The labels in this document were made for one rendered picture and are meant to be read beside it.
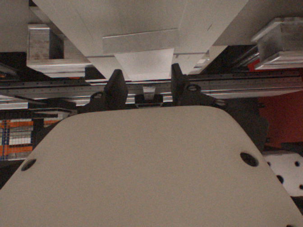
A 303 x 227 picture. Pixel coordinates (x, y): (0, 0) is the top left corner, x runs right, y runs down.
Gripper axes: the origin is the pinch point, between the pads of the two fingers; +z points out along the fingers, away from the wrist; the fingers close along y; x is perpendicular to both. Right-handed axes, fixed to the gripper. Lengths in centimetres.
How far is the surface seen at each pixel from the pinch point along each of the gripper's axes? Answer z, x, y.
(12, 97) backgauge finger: 15.0, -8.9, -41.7
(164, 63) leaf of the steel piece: 9.1, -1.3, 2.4
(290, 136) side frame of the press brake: 27, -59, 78
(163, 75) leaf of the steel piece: 12.0, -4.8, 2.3
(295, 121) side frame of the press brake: 32, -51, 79
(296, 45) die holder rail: 19.3, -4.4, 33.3
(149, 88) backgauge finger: 16.1, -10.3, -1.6
